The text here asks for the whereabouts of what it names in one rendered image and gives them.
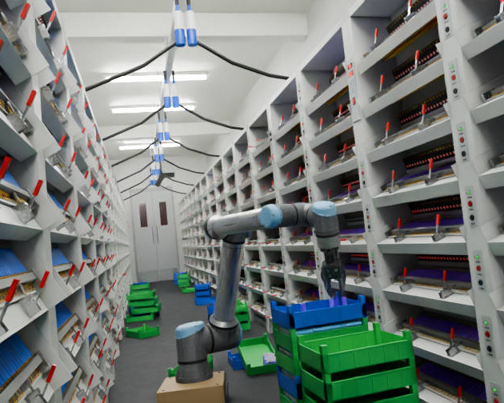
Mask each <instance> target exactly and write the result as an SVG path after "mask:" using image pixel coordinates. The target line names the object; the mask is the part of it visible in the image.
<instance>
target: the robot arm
mask: <svg viewBox="0 0 504 403"><path fill-rule="evenodd" d="M295 226H309V227H314V229H315V235H316V242H317V247H318V248H320V251H321V252H323V253H324V256H325V260H324V261H323V262H322V267H321V270H322V271H321V279H322V281H323V283H324V286H325V288H326V292H327V293H328V295H329V296H330V297H332V291H331V285H330V283H331V279H337V281H338V283H339V288H340V291H339V292H340V295H341V297H342V295H343V294H344V290H345V284H346V270H345V268H344V265H342V262H341V260H339V254H338V250H339V246H340V245H341V242H340V238H342V236H339V228H338V217H337V210H336V205H335V204H334V203H333V202H331V201H318V202H315V203H314V204H308V203H305V202H298V203H295V204H281V205H273V204H269V205H265V206H263V207H262V208H261V209H254V210H251V211H246V212H242V213H236V214H231V215H225V216H222V215H219V214H216V215H213V216H210V217H208V218H207V219H206V221H205V223H204V231H205V234H206V236H207V237H209V238H211V239H214V240H222V252H221V259H220V266H219V272H218V285H217V293H216V299H215V306H214V314H213V315H211V316H210V320H209V324H205V323H204V322H203V321H197V322H196V321H195V322H191V323H186V324H184V325H180V326H179V327H177V329H176V337H175V338H176V346H177V355H178V369H177V372H176V376H175V381H176V382H177V383H179V384H191V383H197V382H201V381H207V380H209V379H211V378H212V377H213V376H214V375H213V371H212V369H211V367H210V364H209V362H208V358H207V354H210V353H217V352H221V351H225V350H230V349H234V348H237V347H238V346H239V345H240V344H241V342H242V327H241V325H240V323H239V321H238V319H237V318H236V317H235V310H236V305H237V298H238V287H239V280H240V274H241V268H242V256H243V250H244V244H245V242H246V238H248V237H249V236H250V235H251V231H255V230H260V229H276V228H283V227H295Z"/></svg>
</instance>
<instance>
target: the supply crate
mask: <svg viewBox="0 0 504 403"><path fill-rule="evenodd" d="M336 295H338V297H339V305H340V306H335V305H334V307H330V303H329V299H326V300H320V301H310V302H304V303H306V311H302V310H301V303H298V304H293V305H282V306H277V302H276V301H270V309H271V317H272V322H274V323H276V324H278V325H281V326H283V327H286V328H287V329H299V328H304V327H309V326H315V325H324V324H329V323H334V322H339V321H349V320H354V319H359V318H364V317H367V314H366V301H365V295H358V301H356V300H352V299H348V298H347V299H346V301H347V305H342V297H341V295H340V292H339V291H338V292H336Z"/></svg>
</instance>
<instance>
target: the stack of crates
mask: <svg viewBox="0 0 504 403"><path fill-rule="evenodd" d="M372 324H373V330H370V331H365V332H360V333H351V334H346V335H341V336H337V337H328V338H323V339H318V340H313V341H304V335H297V336H296V337H297V346H298V359H299V367H300V376H301V383H302V398H303V403H420V400H419V393H418V381H417V374H416V367H415V361H414V348H413V342H412V335H411V331H410V330H403V331H402V336H400V335H397V334H394V333H389V332H386V331H382V330H381V326H380V322H373V323H372ZM402 359H406V362H404V361H401V360H402ZM307 365H308V366H307ZM406 386H409V388H407V387H406Z"/></svg>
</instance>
